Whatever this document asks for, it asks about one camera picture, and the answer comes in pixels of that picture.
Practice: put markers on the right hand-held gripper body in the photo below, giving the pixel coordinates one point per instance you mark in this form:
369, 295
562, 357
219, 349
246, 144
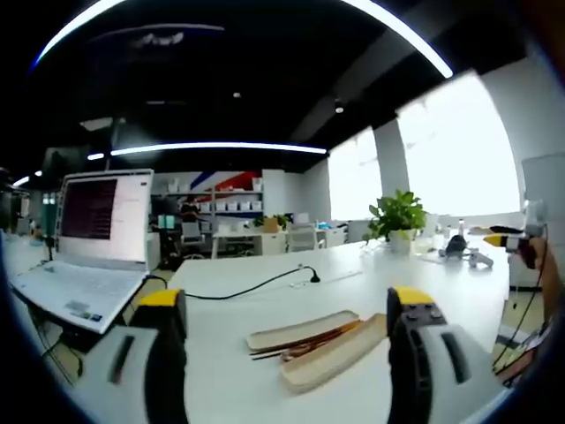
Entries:
534, 218

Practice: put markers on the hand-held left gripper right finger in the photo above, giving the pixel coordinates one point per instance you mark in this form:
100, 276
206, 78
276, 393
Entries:
441, 371

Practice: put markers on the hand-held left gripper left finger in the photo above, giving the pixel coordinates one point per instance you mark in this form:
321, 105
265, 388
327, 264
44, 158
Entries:
132, 371

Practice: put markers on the beige cutlery case lid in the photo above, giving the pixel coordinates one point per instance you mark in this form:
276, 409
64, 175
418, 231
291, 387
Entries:
335, 358

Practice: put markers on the brown wooden chopstick utensil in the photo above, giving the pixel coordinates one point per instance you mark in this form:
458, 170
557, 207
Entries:
309, 339
300, 346

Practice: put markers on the brown wooden spoon utensil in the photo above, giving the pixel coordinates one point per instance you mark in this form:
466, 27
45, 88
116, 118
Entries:
298, 352

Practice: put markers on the beige cutlery case tray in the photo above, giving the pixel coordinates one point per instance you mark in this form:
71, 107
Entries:
287, 333

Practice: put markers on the person's right hand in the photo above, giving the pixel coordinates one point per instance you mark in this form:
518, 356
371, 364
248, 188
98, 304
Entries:
528, 255

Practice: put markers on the white and black tool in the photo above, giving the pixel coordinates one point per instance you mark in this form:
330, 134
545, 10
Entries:
468, 254

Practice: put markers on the potted green plant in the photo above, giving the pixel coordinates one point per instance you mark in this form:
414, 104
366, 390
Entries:
397, 216

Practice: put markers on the grey office chair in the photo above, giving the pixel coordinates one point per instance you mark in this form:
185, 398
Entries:
192, 233

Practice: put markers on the white laptop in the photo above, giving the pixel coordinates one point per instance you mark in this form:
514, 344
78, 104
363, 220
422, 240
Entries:
101, 221

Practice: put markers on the white office desk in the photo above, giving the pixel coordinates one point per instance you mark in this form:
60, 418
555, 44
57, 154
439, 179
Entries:
247, 240

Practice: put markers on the white office chair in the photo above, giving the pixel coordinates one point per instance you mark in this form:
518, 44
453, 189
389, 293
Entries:
302, 238

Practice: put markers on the white storage shelf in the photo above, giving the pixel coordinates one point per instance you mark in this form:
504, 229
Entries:
229, 199

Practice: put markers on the small leafy plant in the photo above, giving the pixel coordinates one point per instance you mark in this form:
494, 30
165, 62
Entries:
276, 219

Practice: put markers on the straight ceiling light strip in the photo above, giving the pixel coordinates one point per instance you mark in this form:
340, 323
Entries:
216, 147

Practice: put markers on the curved ceiling light strip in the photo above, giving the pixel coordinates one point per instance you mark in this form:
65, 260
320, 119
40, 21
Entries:
247, 9

